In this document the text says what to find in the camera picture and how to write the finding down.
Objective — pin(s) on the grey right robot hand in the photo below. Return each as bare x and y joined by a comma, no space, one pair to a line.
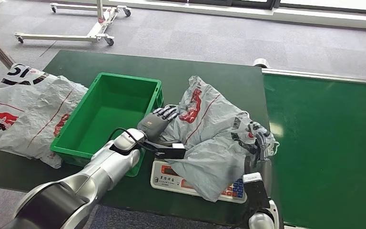
265,170

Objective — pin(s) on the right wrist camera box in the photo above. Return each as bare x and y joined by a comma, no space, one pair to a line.
255,191

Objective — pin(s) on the silver conveyor side rail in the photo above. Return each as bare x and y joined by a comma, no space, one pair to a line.
322,76

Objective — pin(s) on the white black-printed courier bag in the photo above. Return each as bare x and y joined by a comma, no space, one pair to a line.
28,110

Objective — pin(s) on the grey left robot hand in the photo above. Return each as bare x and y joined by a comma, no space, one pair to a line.
153,124

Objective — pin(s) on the white wheeled stand frame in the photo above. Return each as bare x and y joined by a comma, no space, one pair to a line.
97,31

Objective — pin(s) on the white electronic weighing scale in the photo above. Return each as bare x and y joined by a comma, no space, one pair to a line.
167,181

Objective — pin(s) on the dark green table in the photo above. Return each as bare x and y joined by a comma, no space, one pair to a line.
186,68

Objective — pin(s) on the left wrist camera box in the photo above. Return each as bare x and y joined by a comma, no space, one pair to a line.
170,152

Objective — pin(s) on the grey red-printed courier bag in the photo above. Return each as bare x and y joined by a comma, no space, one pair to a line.
214,145

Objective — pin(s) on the green plastic crate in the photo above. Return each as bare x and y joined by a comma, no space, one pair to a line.
107,117

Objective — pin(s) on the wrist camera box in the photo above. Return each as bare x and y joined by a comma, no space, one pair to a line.
255,191
170,152

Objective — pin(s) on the white window ledge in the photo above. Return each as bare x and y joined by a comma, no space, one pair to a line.
265,12

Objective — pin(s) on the green conveyor belt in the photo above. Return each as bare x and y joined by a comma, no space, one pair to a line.
328,142

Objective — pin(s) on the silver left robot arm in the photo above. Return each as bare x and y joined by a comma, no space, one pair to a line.
91,180

